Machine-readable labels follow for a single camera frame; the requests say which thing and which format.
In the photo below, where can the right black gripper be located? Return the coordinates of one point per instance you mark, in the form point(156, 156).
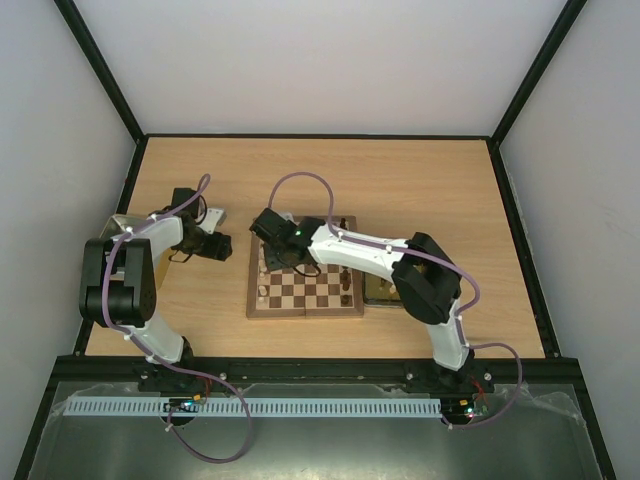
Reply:
point(273, 256)

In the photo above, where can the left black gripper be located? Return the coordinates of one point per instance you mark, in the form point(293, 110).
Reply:
point(218, 250)

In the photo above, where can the wooden chess board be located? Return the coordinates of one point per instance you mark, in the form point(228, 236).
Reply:
point(323, 291)

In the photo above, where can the gold tin with pieces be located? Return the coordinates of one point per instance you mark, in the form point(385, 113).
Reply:
point(379, 292)

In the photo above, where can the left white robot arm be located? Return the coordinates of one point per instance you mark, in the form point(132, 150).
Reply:
point(136, 317)

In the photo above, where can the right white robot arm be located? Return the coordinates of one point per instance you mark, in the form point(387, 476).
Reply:
point(426, 280)

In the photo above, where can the silver tin lid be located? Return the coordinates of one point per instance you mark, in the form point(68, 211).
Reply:
point(138, 249)

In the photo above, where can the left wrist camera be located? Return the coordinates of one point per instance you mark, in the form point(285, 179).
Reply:
point(213, 219)

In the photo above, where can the white slotted cable duct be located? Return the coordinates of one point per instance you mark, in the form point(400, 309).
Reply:
point(95, 406)

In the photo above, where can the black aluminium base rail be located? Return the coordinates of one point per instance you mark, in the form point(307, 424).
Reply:
point(412, 376)

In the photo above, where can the black frame post left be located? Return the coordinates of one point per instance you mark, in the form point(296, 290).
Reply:
point(89, 47)

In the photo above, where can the black frame post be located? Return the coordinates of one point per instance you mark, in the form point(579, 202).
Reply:
point(89, 47)
point(552, 43)

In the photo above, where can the black frame post right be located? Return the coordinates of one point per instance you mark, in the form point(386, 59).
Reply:
point(552, 43)

